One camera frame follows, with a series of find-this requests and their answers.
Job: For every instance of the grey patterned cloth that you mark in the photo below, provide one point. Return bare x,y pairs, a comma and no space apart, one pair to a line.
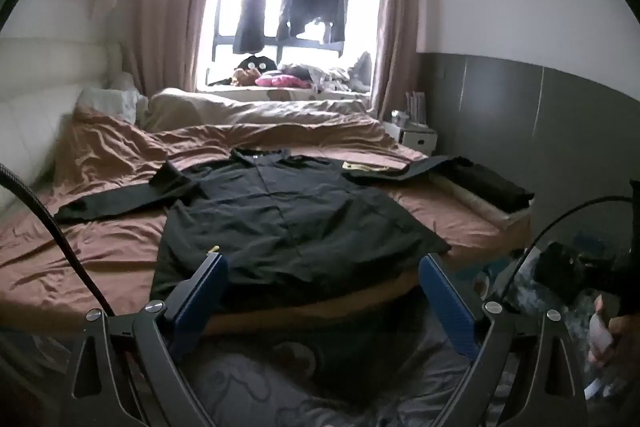
300,382

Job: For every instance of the brown bed sheet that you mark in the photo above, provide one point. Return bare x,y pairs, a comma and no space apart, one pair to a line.
100,252

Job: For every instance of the person's right hand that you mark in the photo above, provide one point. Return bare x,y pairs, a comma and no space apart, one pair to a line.
622,332

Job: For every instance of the yellow flat item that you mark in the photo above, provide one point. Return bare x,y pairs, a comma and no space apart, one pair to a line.
365,167

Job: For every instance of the white items on nightstand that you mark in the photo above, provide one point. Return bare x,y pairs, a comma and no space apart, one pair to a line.
416,109

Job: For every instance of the pile of light clothes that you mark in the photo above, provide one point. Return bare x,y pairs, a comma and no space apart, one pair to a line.
340,74

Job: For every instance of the hanging dark trousers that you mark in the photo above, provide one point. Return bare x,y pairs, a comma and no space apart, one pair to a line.
250,7

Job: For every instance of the beige blanket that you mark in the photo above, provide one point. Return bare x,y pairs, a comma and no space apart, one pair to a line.
250,109

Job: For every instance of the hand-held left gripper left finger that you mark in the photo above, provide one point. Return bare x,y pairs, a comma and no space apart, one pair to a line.
200,302

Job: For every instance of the black and white plush toy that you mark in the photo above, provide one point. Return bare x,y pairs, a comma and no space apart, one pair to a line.
252,67

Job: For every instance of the black long-sleeved shirt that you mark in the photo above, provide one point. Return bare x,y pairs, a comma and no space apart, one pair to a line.
290,217

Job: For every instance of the pink cloth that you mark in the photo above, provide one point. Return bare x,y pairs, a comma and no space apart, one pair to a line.
280,81

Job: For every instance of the white nightstand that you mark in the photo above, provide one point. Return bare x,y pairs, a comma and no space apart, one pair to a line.
412,139

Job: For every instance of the folded black clothes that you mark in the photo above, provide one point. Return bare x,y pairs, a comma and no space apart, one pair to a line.
492,187

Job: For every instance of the white pillow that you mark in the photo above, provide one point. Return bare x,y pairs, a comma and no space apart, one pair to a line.
112,102

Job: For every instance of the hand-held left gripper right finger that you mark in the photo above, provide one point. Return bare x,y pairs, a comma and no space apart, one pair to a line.
450,307

